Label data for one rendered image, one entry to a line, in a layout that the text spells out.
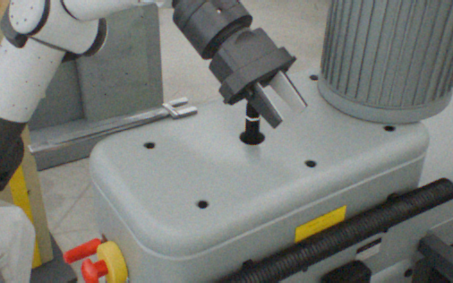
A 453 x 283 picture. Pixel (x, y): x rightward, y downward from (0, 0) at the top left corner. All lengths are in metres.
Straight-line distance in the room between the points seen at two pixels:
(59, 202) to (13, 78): 2.64
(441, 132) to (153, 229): 0.62
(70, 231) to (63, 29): 2.55
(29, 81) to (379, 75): 0.56
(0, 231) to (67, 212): 2.48
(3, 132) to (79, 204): 2.56
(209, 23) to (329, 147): 0.25
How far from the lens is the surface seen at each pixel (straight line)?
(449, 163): 1.15
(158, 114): 0.95
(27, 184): 3.03
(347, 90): 0.97
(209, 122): 0.94
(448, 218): 1.21
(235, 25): 0.85
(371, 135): 0.95
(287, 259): 0.86
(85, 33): 1.07
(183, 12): 0.85
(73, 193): 3.76
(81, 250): 1.02
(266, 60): 0.84
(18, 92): 1.12
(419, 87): 0.95
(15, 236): 1.19
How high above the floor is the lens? 2.43
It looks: 37 degrees down
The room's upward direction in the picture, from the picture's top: 1 degrees clockwise
